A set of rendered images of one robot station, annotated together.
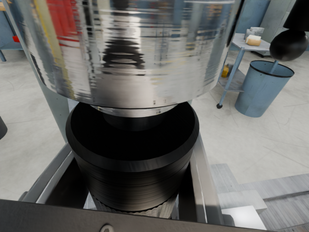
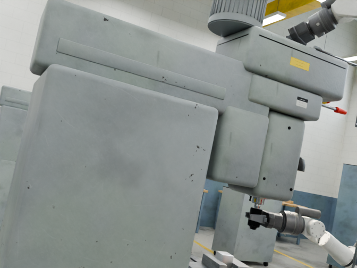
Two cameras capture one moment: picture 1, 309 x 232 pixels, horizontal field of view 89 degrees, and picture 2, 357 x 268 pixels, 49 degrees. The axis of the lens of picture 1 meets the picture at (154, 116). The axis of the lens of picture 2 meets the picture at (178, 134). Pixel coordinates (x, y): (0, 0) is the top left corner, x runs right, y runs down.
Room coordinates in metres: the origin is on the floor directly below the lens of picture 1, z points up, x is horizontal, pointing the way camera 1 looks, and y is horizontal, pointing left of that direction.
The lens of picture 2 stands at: (0.69, 1.41, 1.39)
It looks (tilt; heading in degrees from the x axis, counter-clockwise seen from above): 4 degrees up; 259
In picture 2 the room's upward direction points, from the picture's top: 11 degrees clockwise
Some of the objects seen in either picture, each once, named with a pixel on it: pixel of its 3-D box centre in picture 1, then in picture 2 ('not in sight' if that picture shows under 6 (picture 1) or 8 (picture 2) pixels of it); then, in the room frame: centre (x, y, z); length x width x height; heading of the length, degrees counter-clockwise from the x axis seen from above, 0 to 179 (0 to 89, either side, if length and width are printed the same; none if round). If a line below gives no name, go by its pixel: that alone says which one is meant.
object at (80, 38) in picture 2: not in sight; (160, 73); (0.53, 0.12, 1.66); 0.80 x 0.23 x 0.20; 13
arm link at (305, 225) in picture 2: not in sight; (305, 222); (-0.16, 0.02, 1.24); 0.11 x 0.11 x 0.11; 88
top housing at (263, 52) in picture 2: not in sight; (279, 69); (0.06, 0.01, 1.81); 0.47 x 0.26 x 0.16; 13
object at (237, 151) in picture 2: not in sight; (224, 145); (0.24, 0.05, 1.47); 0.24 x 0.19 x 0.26; 103
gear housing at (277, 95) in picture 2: not in sight; (267, 100); (0.09, 0.02, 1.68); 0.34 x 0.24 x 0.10; 13
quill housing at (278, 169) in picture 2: not in sight; (265, 155); (0.05, 0.01, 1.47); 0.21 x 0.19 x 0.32; 103
